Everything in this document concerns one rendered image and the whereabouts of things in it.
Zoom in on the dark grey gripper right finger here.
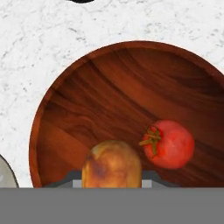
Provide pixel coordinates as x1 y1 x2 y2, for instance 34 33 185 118
141 170 178 189

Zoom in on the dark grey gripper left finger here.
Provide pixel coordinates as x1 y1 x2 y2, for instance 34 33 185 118
44 170 83 189

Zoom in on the red tomato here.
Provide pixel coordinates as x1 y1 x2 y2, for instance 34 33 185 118
138 119 196 171

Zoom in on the brown wooden bowl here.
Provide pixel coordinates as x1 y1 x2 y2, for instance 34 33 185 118
28 40 224 189

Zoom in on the grey plate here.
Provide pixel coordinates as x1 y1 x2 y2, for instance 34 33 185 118
0 154 20 189

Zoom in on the black round object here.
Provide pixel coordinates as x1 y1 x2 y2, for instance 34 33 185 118
67 0 95 4

